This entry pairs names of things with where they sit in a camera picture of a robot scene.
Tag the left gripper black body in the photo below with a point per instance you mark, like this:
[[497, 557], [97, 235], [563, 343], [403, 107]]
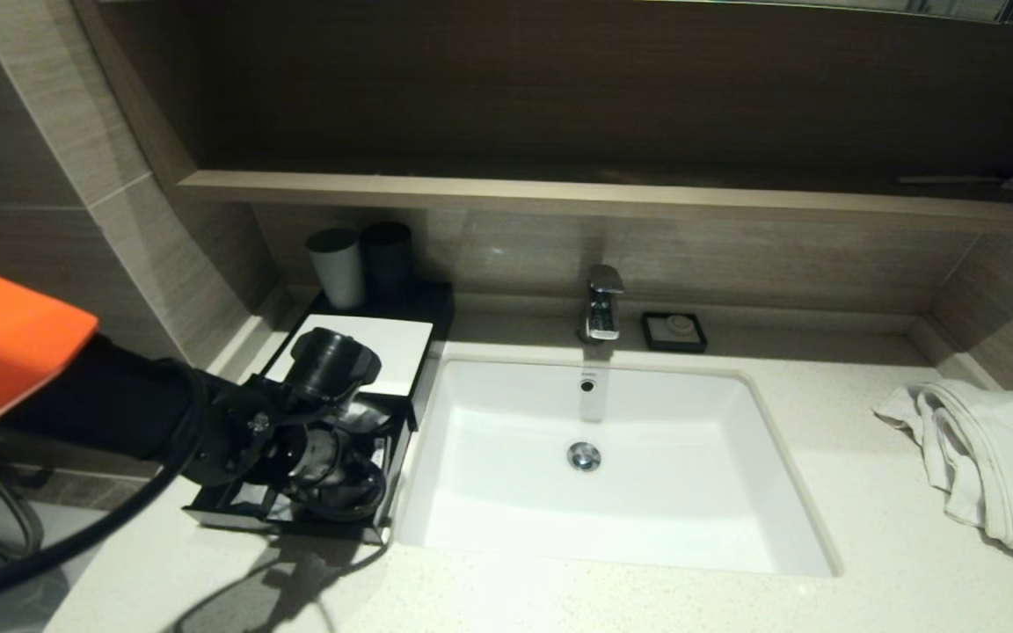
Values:
[[322, 466]]

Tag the chrome sink drain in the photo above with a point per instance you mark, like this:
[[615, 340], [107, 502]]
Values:
[[584, 456]]

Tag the black glossy drawer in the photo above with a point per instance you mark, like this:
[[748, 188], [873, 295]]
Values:
[[225, 514]]

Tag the round white soap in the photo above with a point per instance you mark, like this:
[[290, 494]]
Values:
[[675, 329]]

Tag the chrome faucet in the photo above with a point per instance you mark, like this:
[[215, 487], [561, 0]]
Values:
[[601, 303]]

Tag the white rectangular sink basin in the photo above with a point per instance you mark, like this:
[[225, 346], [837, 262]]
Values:
[[665, 492]]

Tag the grey cup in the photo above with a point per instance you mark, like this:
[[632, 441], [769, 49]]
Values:
[[337, 268]]

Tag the black square soap dish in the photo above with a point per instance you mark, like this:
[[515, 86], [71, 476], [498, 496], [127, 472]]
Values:
[[649, 338]]

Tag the wooden wall shelf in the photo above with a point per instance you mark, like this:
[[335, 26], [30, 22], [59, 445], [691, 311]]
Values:
[[559, 195]]

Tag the white crumpled towel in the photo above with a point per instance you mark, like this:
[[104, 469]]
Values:
[[999, 466]]

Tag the black cup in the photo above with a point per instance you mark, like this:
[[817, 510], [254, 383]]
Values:
[[388, 259]]

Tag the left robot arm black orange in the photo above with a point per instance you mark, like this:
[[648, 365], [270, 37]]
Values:
[[102, 404]]

